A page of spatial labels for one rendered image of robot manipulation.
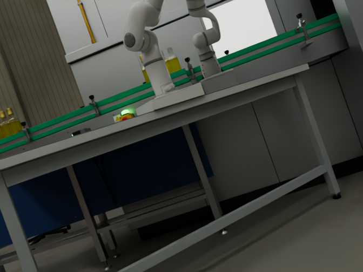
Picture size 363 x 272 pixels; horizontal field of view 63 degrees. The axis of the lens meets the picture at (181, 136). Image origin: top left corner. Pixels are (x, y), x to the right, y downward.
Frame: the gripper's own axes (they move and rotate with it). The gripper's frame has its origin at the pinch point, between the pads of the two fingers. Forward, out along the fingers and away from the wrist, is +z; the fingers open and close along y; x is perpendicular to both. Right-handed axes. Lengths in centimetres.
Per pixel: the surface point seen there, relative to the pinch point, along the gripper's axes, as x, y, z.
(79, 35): -47, 76, -58
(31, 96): -246, 247, -39
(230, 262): 54, 21, 69
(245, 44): -35.3, -26.2, -12.3
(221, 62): -17.0, -7.5, -8.7
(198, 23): -40, -3, -35
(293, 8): -42, -61, -22
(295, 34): -18, -52, -8
